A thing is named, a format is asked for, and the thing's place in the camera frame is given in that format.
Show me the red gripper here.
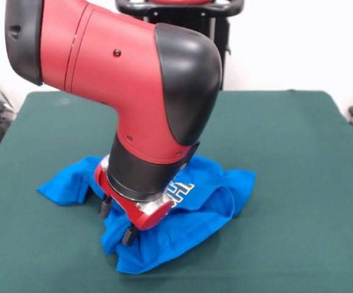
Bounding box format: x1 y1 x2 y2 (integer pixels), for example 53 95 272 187
94 154 173 247

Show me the blue printed t-shirt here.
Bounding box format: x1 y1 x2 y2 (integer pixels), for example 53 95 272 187
37 154 257 274

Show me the dark green tablecloth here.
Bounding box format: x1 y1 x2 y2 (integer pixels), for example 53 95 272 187
0 89 353 293

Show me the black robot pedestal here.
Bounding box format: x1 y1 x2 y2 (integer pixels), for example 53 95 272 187
115 0 244 92

